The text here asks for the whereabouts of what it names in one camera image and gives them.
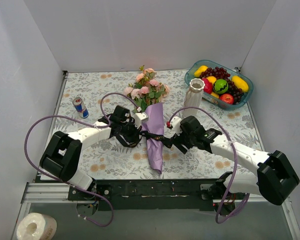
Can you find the black ribbon with gold text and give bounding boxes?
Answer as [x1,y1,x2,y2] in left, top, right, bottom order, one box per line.
[119,130,181,150]

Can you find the purple wrapping paper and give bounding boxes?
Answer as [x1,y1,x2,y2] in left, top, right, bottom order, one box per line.
[142,102,164,175]

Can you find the pink artificial flower bouquet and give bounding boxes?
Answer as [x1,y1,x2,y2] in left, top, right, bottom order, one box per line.
[123,65,170,112]

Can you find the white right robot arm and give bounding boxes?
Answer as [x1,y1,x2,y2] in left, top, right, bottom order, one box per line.
[167,115,300,206]

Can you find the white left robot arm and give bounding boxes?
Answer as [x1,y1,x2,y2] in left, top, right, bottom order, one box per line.
[39,105,149,200]

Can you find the white ribbed ceramic vase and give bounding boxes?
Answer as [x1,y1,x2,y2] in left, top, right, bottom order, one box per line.
[182,78,205,118]

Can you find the floral patterned table mat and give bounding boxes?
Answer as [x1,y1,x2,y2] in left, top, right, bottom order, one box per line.
[53,71,263,180]

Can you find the yellow fruit piece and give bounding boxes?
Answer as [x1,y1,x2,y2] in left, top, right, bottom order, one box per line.
[210,92,220,99]

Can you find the pink red fruit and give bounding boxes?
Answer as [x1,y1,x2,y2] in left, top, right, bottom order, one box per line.
[202,78,213,95]

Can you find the red apple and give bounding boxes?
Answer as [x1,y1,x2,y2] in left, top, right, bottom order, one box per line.
[219,93,234,105]

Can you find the blue silver energy drink can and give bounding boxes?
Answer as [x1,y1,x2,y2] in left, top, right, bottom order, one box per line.
[72,97,89,119]

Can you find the green round fruit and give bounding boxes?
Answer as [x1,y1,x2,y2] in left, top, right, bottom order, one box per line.
[213,79,229,95]

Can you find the teal plastic fruit basket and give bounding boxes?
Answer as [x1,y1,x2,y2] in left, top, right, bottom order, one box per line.
[184,59,254,110]

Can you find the yellow lemon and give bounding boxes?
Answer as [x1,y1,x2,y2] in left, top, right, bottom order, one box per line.
[206,76,217,85]

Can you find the yellow mango left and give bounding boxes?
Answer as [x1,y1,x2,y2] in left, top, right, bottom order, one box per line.
[194,65,208,78]

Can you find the yellow mango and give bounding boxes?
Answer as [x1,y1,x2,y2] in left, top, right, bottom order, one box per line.
[194,65,208,78]
[231,76,249,93]

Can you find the dark red grape bunch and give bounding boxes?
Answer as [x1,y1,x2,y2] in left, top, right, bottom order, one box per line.
[200,66,246,105]

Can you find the yellow mango right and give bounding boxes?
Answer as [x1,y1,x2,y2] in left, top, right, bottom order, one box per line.
[231,76,249,93]

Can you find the white toilet paper roll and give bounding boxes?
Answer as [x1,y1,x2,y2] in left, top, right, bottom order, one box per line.
[16,212,57,240]

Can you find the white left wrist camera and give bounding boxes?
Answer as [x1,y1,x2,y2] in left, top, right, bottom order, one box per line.
[134,112,149,125]

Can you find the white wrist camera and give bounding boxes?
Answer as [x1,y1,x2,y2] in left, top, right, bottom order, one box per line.
[166,116,182,133]
[134,112,149,125]

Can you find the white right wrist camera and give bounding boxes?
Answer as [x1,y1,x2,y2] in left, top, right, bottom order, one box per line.
[166,116,182,133]

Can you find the aluminium frame rail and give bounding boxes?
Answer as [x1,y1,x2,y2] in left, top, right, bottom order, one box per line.
[21,182,70,203]

